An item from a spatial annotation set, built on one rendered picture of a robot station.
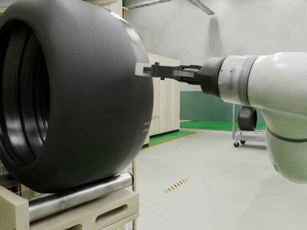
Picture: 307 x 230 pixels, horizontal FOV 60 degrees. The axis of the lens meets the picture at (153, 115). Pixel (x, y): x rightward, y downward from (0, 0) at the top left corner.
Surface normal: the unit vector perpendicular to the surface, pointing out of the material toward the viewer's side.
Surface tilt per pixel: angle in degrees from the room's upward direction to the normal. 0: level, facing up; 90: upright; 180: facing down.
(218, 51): 90
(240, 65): 57
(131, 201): 90
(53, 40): 85
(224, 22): 90
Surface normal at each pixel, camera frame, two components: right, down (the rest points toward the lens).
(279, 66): -0.58, -0.46
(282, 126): -0.58, 0.72
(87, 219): 0.76, 0.04
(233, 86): -0.66, 0.31
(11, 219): -0.65, 0.05
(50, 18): -0.04, -0.45
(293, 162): -0.43, 0.70
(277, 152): -0.80, 0.54
